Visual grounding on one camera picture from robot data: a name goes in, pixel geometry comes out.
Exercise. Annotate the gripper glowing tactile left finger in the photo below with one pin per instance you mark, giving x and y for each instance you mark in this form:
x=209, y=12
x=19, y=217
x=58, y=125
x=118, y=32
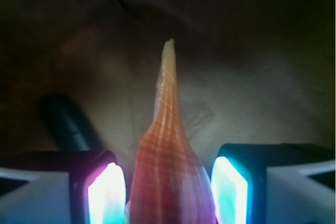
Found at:
x=62, y=187

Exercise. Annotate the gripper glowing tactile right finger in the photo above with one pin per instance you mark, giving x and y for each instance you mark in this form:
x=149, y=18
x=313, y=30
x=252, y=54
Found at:
x=274, y=183

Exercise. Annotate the orange spiral conch shell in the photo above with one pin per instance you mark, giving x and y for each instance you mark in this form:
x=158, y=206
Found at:
x=170, y=184

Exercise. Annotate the dark green cucumber toy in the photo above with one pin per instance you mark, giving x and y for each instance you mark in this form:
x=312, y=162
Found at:
x=67, y=124

